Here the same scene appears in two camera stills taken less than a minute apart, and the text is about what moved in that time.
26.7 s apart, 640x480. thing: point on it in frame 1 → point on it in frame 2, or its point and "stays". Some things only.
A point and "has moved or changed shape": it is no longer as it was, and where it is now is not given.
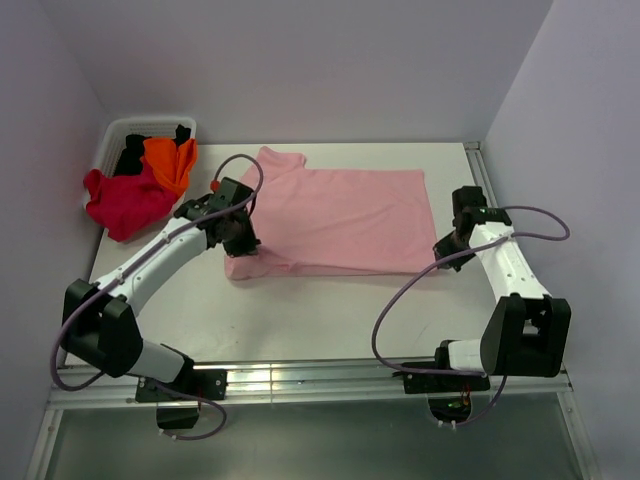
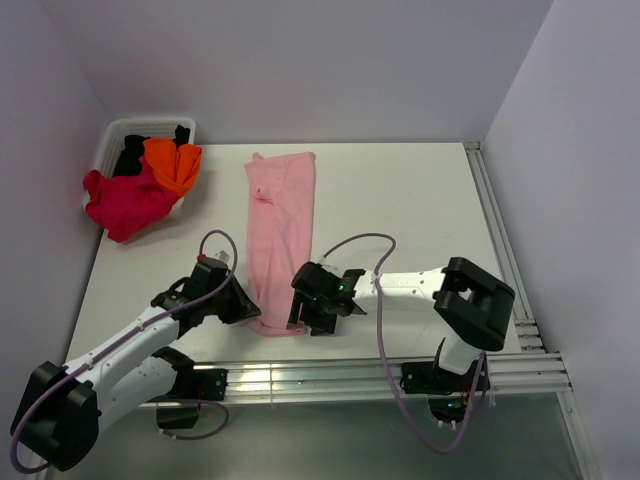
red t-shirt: x=126 y=204 stays
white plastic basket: x=154 y=127 stays
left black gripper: x=248 y=245 → x=243 y=307
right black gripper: x=455 y=263 → x=320 y=324
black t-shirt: x=131 y=163 stays
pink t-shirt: x=329 y=222 has moved or changed shape
